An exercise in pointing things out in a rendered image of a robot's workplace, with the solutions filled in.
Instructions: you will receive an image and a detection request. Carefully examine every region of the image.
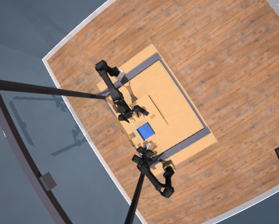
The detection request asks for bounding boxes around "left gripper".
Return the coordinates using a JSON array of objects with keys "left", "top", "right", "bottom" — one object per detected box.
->
[{"left": 118, "top": 104, "right": 140, "bottom": 123}]

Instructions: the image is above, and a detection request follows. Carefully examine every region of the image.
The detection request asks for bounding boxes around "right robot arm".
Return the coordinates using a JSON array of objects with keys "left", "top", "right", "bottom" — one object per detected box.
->
[{"left": 132, "top": 150, "right": 175, "bottom": 198}]

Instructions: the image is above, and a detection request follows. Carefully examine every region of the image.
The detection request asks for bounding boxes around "blue open tray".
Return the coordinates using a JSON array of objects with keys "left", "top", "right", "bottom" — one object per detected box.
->
[{"left": 137, "top": 122, "right": 155, "bottom": 140}]

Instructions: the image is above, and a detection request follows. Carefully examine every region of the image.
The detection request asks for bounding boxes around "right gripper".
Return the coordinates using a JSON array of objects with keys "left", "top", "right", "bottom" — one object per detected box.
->
[{"left": 137, "top": 146, "right": 155, "bottom": 162}]

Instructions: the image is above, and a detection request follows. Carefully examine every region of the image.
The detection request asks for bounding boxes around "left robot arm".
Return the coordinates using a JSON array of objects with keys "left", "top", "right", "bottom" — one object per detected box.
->
[{"left": 95, "top": 60, "right": 133, "bottom": 119}]

